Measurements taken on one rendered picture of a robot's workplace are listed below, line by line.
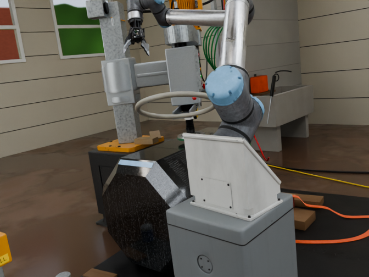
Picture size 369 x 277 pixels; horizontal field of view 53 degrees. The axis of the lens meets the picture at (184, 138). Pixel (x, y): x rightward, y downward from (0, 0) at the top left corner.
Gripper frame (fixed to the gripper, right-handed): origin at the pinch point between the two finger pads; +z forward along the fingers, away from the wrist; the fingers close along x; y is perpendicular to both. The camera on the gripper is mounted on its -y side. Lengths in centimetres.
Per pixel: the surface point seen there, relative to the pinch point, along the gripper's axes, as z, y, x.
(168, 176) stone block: 67, -30, 26
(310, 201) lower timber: 91, -79, 182
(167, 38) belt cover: -32, -35, 34
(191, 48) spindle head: -24, -29, 50
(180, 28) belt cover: -36, -25, 41
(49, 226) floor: 95, -216, -37
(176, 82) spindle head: -3, -44, 43
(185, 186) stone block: 75, -28, 37
